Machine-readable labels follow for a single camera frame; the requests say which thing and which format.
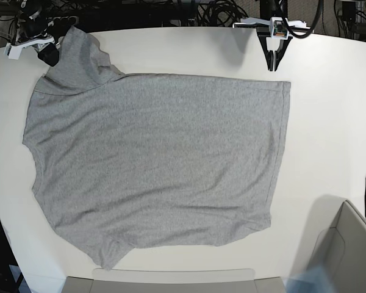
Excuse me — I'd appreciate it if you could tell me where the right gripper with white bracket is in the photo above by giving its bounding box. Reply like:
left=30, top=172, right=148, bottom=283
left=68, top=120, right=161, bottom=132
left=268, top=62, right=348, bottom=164
left=4, top=18, right=59, bottom=67

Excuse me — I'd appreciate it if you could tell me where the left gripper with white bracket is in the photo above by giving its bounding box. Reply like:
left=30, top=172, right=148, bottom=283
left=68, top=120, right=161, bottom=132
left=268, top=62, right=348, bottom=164
left=233, top=16, right=309, bottom=71

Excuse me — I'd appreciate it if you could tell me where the grey T-shirt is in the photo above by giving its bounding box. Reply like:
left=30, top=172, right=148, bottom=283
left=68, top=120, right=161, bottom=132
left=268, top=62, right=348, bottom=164
left=23, top=27, right=291, bottom=270

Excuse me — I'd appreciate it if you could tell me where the black power strip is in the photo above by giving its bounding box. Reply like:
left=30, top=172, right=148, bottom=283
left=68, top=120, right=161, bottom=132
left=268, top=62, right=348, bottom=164
left=47, top=16, right=79, bottom=26

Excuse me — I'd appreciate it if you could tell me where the grey box at right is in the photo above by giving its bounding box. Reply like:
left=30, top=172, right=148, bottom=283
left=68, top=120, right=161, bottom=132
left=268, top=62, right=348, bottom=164
left=307, top=200, right=366, bottom=292

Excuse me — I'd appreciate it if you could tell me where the grey box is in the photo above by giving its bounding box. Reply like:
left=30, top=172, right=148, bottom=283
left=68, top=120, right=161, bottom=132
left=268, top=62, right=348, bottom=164
left=62, top=269, right=286, bottom=292
left=307, top=200, right=366, bottom=292

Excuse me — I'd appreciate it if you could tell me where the blue cloth at bottom right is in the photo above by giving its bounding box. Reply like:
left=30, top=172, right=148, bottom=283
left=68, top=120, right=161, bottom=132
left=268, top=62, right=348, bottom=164
left=285, top=266, right=333, bottom=293

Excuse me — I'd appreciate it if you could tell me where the grey box at bottom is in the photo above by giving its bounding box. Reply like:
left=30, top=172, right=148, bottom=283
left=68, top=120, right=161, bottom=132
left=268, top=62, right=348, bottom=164
left=62, top=269, right=286, bottom=292

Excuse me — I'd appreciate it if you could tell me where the thick black cable loop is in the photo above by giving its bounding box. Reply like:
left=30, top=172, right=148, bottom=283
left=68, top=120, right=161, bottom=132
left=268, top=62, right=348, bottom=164
left=277, top=0, right=324, bottom=39

